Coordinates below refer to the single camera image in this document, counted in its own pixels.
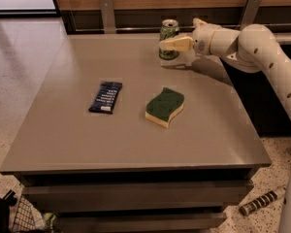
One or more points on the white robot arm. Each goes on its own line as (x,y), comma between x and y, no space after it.
(251,49)

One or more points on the green soda can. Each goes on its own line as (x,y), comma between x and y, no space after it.
(169,29)

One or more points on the green and yellow sponge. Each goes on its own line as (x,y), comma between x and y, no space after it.
(164,107)

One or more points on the wire mesh basket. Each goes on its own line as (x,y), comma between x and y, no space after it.
(23,220)

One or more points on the dark blue snack packet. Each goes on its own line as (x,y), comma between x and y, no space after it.
(105,98)

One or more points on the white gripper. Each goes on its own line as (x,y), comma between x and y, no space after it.
(202,39)

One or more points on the lower grey drawer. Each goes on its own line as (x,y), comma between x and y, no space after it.
(139,224)

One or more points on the metal rail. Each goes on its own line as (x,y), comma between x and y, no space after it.
(276,28)

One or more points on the grey drawer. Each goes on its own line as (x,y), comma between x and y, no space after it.
(136,196)
(139,224)

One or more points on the left metal bracket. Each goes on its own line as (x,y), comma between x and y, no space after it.
(108,18)

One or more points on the black white striped handle tool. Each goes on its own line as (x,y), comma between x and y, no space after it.
(262,201)

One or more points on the upper grey drawer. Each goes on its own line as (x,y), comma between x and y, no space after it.
(136,196)

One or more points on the black object bottom left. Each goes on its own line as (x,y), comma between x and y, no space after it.
(6,203)

